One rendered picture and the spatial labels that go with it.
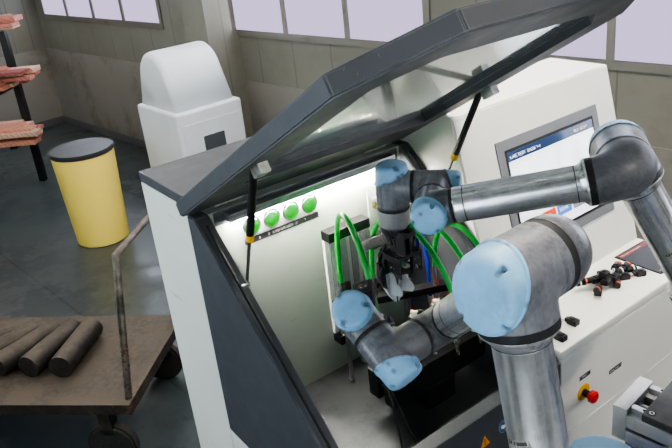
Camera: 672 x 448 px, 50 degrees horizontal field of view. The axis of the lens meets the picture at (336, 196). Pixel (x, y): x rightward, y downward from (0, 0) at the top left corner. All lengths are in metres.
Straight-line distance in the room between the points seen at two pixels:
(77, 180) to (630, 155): 4.27
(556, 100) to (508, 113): 0.21
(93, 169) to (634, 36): 3.51
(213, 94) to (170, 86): 0.32
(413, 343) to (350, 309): 0.13
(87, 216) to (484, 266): 4.55
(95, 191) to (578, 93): 3.70
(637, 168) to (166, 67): 4.01
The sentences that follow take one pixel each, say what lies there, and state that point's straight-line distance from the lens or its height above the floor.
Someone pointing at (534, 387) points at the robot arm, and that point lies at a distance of 1.05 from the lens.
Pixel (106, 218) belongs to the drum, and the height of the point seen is 0.21.
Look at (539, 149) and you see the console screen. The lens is 2.19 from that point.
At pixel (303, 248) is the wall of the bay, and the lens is 1.96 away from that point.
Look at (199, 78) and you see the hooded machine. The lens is 5.16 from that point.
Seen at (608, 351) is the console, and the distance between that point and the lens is 2.19.
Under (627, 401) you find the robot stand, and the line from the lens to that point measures 1.83.
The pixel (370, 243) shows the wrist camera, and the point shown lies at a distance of 1.74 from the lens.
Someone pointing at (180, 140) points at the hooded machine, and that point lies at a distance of 5.03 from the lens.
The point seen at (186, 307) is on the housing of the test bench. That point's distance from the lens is 2.04.
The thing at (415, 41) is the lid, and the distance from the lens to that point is 1.04.
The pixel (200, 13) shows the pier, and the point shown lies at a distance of 5.52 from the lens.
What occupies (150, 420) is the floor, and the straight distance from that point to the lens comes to 3.57.
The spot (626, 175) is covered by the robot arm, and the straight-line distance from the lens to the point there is 1.45.
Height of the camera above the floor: 2.12
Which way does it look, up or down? 22 degrees down
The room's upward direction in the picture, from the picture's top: 7 degrees counter-clockwise
